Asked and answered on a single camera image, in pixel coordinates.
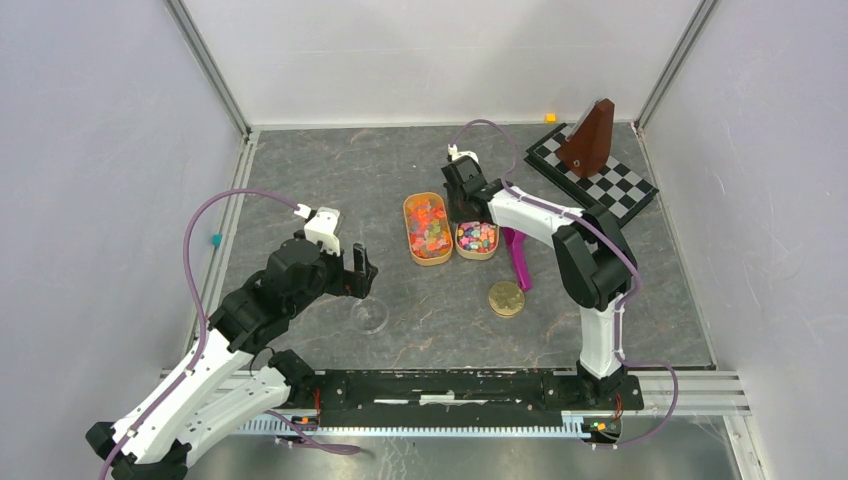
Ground clear plastic round jar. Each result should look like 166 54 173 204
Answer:
350 298 389 335

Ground gold tin of star candies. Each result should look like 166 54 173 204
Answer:
455 221 500 260

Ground magenta plastic scoop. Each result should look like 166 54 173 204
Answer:
501 227 533 292

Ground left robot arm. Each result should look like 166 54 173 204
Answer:
85 232 378 479

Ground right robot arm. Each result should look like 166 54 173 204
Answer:
441 152 640 408

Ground gold tin of gummy candies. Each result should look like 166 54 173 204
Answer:
403 192 454 266

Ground gold round jar lid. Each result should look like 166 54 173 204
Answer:
488 281 526 318

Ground brown wooden metronome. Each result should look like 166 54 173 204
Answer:
555 98 615 179

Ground black white chessboard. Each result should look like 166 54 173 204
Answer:
525 123 659 227

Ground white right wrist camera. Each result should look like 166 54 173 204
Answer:
446 144 479 164

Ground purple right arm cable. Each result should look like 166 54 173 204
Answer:
450 119 680 450

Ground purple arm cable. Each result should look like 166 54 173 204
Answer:
97 188 313 480
450 119 680 450

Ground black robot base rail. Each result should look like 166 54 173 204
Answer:
283 369 645 428

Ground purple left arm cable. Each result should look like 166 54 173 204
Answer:
97 188 313 480

